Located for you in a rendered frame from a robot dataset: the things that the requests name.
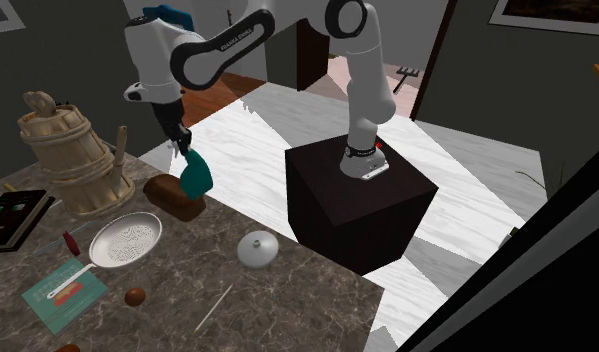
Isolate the teal vase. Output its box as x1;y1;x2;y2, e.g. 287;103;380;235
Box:
178;148;215;202

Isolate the brown bread loaf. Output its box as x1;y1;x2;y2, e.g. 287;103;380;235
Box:
142;173;208;223

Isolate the white colander pan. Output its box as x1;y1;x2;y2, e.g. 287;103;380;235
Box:
46;211;164;301

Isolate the white round lid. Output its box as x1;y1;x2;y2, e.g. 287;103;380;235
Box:
236;230;280;270

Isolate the dark brown door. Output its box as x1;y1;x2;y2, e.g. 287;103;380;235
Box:
296;17;331;93

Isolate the brown egg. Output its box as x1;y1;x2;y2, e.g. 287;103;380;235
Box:
123;286;148;308

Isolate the black book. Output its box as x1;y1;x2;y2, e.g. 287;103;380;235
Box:
0;188;57;254

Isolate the thin wooden skewer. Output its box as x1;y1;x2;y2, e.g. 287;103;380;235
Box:
192;283;235;336

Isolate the teal book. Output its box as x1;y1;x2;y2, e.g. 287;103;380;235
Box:
20;257;110;337

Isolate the dark robot stand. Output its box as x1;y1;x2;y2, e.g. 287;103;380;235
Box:
284;133;440;277

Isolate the dark rake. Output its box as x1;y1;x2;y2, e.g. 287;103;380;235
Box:
392;66;422;95

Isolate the wooden barrel with rope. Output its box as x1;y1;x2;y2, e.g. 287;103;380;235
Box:
17;90;136;219

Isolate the red-handled knife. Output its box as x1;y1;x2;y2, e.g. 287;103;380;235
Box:
33;220;101;259

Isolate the framed wall picture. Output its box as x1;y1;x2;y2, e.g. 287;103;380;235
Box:
0;0;27;36
488;0;599;37

